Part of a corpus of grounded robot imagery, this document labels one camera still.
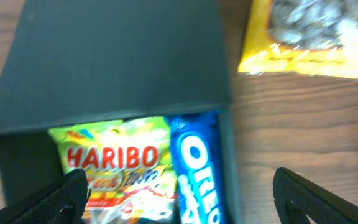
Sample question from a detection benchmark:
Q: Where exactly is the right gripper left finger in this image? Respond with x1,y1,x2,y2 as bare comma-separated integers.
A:
0,169,91,224

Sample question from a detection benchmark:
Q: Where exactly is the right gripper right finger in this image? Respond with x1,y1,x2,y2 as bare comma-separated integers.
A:
273,167,358,224

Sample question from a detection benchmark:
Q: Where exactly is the green Haribo gummy bag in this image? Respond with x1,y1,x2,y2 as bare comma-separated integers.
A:
48,116,178,224

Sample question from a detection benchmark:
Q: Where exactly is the blue Oreo cookie pack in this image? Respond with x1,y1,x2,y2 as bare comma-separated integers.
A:
165,111,227,224

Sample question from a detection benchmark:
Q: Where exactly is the yellow seed snack bag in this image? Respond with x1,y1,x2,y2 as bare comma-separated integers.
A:
237,0,358,79

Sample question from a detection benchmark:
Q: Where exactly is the black open gift box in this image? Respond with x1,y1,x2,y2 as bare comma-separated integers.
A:
0,0,244,223

